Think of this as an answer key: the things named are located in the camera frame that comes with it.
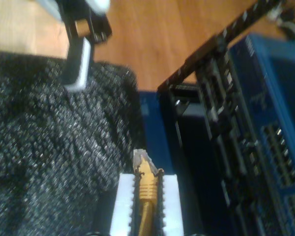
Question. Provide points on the blue Netgear network switch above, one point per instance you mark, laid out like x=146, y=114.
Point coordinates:
x=273, y=86

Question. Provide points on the black open rack tray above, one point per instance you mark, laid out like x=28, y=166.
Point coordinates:
x=191, y=159

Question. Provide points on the black Dell rack server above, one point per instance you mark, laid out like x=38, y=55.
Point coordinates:
x=231, y=137

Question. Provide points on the black bubble wrap mat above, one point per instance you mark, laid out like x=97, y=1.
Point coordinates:
x=39, y=135

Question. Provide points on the blue platform under rack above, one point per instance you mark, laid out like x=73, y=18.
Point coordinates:
x=150, y=110

